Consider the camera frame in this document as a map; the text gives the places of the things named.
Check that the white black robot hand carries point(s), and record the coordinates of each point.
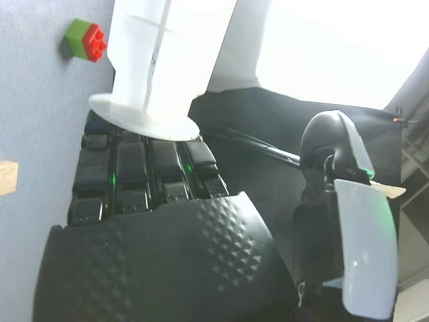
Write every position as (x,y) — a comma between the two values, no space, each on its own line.
(161,261)

